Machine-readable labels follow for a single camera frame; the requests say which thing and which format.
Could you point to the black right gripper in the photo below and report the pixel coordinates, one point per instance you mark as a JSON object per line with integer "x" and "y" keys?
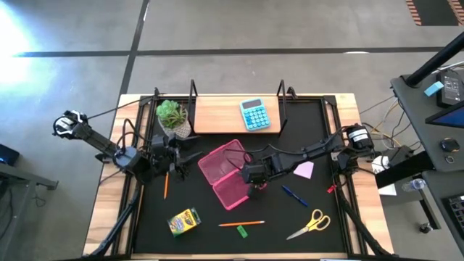
{"x": 257, "y": 173}

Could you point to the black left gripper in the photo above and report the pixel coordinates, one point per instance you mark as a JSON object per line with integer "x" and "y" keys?
{"x": 165, "y": 152}

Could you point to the pink translucent pencil case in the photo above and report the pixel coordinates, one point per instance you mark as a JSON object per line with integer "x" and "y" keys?
{"x": 232, "y": 194}

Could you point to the blue pen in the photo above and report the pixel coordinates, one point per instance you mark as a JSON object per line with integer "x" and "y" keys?
{"x": 294, "y": 195}

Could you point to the orange pencil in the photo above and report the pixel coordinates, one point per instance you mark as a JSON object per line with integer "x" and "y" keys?
{"x": 166, "y": 186}
{"x": 241, "y": 223}

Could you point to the green eraser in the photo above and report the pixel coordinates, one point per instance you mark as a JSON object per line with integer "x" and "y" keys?
{"x": 242, "y": 231}

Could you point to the pale pink sticky note pad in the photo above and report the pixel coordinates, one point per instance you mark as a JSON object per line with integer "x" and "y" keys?
{"x": 304, "y": 170}

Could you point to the yellow green crayon box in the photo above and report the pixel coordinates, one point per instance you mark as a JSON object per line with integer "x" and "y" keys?
{"x": 184, "y": 222}

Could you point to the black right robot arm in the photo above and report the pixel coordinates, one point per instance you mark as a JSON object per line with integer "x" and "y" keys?
{"x": 311, "y": 150}

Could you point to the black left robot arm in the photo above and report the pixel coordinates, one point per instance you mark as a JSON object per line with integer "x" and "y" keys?
{"x": 98, "y": 139}

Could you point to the potted succulent in patterned pot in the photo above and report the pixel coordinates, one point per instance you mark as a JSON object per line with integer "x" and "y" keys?
{"x": 172, "y": 114}

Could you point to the wooden shelf with black legs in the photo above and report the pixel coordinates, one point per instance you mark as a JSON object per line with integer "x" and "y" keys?
{"x": 217, "y": 114}

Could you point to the black table mat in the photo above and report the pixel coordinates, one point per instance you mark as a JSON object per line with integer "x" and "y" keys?
{"x": 253, "y": 246}

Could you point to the light blue calculator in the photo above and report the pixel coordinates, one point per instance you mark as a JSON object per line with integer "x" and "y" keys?
{"x": 255, "y": 116}

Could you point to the small red clip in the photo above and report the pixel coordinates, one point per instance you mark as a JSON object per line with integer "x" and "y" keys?
{"x": 331, "y": 189}

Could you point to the white paper sheet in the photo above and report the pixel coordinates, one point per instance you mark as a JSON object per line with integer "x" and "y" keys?
{"x": 388, "y": 190}

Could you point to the clear water bottle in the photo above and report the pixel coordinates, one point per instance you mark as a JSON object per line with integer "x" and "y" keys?
{"x": 413, "y": 185}

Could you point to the grey low table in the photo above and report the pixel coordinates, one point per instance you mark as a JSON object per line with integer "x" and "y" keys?
{"x": 25, "y": 177}

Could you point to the black caster wheel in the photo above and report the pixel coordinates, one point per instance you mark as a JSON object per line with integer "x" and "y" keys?
{"x": 426, "y": 228}

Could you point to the dark grey side desk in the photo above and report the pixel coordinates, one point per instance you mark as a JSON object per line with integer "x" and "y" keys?
{"x": 417, "y": 108}

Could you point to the dark device with blue light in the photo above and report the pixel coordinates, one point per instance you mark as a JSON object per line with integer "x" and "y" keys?
{"x": 7, "y": 155}

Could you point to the round black knob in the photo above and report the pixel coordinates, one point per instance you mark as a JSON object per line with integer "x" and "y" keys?
{"x": 450, "y": 145}

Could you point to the black keyboard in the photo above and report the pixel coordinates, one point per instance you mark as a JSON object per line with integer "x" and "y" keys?
{"x": 457, "y": 214}

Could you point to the light blue block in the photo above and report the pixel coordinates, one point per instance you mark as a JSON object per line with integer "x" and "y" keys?
{"x": 434, "y": 88}

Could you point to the dark screen with blue display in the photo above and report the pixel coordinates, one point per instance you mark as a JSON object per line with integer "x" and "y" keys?
{"x": 449, "y": 117}

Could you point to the black power adapter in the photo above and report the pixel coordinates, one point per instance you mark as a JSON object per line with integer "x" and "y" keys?
{"x": 451, "y": 88}

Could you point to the black slanted pole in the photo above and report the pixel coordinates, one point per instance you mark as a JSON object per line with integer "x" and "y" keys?
{"x": 435, "y": 59}

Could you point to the dark rug with striped edge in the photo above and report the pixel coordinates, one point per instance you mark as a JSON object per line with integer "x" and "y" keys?
{"x": 435, "y": 11}

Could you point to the black aluminium table frame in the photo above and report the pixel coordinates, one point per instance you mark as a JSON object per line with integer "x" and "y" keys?
{"x": 308, "y": 98}

